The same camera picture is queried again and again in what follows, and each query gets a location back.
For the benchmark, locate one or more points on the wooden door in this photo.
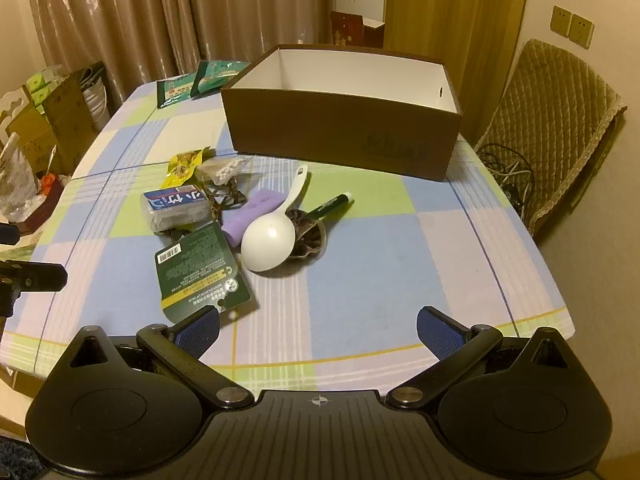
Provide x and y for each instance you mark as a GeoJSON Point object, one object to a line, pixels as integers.
{"type": "Point", "coordinates": [450, 5]}

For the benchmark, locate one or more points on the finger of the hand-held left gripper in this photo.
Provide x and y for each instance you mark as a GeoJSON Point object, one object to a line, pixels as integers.
{"type": "Point", "coordinates": [35, 276]}
{"type": "Point", "coordinates": [7, 235]}

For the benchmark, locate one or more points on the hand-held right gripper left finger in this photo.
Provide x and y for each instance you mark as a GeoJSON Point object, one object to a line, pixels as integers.
{"type": "Point", "coordinates": [200, 332]}

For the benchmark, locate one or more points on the red gift box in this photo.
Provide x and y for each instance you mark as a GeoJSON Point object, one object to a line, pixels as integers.
{"type": "Point", "coordinates": [347, 30]}

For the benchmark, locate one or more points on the green tea packet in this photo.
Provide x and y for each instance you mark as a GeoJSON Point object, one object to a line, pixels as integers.
{"type": "Point", "coordinates": [175, 91]}
{"type": "Point", "coordinates": [217, 76]}

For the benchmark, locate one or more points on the brown cardboard box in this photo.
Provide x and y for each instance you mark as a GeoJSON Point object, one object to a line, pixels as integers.
{"type": "Point", "coordinates": [325, 125]}

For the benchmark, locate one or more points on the stack of green packages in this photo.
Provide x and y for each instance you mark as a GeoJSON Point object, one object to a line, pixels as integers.
{"type": "Point", "coordinates": [42, 85]}

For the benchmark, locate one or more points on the bag of cotton swabs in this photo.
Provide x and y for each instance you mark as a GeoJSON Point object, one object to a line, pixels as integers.
{"type": "Point", "coordinates": [220, 170]}

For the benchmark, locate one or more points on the yellow snack packet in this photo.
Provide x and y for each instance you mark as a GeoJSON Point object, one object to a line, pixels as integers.
{"type": "Point", "coordinates": [182, 165]}

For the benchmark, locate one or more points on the leopard print hair claw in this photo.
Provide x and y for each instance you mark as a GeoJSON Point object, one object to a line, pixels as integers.
{"type": "Point", "coordinates": [227, 200]}

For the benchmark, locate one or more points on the white rice spoon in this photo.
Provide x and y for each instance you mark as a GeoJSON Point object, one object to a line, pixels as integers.
{"type": "Point", "coordinates": [267, 242]}

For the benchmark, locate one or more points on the plain cardboard carton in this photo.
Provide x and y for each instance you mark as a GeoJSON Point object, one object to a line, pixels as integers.
{"type": "Point", "coordinates": [55, 125]}

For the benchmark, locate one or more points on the purple cream tube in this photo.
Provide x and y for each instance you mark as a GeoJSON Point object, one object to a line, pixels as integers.
{"type": "Point", "coordinates": [255, 210]}

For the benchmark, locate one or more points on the beige curtain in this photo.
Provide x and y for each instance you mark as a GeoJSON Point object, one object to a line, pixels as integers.
{"type": "Point", "coordinates": [150, 15]}

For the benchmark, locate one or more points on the brown velvet scrunchie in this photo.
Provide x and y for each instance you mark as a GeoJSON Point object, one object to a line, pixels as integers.
{"type": "Point", "coordinates": [311, 235]}

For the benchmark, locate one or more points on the clear plastic bag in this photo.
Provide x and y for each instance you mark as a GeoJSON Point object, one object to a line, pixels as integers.
{"type": "Point", "coordinates": [15, 180]}

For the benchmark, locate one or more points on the chair with quilted cover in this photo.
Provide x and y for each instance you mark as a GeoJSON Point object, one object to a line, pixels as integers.
{"type": "Point", "coordinates": [555, 125]}

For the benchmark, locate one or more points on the blue tissue packet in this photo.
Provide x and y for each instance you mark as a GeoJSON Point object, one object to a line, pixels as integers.
{"type": "Point", "coordinates": [175, 202]}

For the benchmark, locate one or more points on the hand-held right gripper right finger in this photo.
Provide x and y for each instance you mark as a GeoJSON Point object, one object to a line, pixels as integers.
{"type": "Point", "coordinates": [440, 332]}

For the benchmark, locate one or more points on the green lip balm stick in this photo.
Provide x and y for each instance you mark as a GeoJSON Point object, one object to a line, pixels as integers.
{"type": "Point", "coordinates": [332, 205]}

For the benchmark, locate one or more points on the dark green card packet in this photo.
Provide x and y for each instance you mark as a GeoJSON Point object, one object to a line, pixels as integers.
{"type": "Point", "coordinates": [200, 270]}

